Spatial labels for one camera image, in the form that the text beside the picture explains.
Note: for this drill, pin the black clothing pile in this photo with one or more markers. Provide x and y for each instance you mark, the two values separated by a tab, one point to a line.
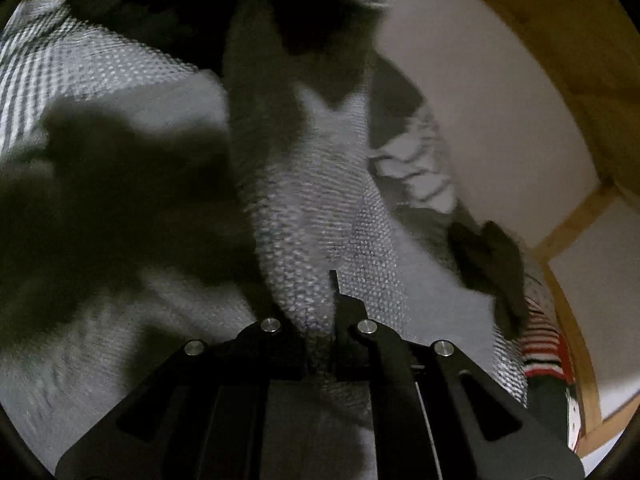
175	0

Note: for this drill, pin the grey white striped pillow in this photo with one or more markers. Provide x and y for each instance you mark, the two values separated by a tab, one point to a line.
415	160

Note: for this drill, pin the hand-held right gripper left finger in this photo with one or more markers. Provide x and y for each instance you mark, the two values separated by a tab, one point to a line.
280	350

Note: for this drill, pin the black white checkered bed sheet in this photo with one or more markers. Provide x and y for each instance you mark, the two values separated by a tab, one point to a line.
75	60

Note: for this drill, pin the cartoon cat pillow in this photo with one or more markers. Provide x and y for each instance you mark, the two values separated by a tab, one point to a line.
545	345

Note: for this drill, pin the wooden bed frame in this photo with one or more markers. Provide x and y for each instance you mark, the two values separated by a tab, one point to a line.
565	20

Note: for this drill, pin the dark cloth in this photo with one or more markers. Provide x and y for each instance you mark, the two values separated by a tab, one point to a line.
490	265

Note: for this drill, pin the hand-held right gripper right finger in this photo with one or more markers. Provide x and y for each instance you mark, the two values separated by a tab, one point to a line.
350	320

